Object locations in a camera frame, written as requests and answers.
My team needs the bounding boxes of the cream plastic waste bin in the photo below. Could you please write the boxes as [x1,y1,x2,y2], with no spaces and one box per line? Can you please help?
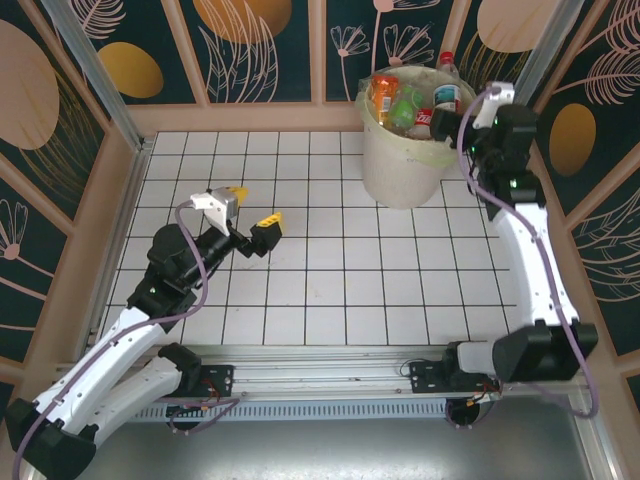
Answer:
[355,67,476,211]

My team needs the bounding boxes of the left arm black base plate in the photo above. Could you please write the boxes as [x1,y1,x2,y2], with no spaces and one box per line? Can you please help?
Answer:
[192,363,236,399]

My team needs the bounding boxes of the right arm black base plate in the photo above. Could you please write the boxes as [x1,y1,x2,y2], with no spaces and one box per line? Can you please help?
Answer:
[408,357,501,396]

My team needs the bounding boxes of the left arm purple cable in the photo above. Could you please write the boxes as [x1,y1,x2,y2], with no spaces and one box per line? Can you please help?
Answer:
[12,198,244,474]

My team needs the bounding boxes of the aluminium side rail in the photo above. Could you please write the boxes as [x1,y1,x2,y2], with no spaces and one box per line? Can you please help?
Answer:
[82,142,151,361]

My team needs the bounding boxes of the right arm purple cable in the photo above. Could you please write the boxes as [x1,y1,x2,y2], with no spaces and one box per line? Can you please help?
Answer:
[455,83,601,420]

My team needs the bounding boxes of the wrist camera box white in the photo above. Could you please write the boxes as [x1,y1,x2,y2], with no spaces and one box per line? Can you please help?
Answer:
[472,81,516,130]
[188,186,237,237]

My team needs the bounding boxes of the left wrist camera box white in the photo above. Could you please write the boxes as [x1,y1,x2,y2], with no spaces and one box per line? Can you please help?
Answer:
[188,186,237,237]

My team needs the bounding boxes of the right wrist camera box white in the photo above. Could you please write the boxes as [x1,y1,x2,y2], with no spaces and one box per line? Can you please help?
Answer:
[472,81,516,130]

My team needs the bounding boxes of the aluminium frame post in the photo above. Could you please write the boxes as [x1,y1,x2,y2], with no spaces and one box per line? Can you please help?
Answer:
[493,0,582,147]
[39,0,154,154]

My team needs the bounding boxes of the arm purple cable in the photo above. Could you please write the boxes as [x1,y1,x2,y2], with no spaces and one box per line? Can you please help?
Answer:
[12,198,244,474]
[455,83,601,420]

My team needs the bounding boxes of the slotted grey cable duct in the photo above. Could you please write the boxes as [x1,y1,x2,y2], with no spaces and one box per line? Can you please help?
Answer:
[134,401,454,422]

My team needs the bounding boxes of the aluminium mounting rail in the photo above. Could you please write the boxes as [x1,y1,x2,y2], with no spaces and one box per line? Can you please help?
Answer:
[47,343,599,404]

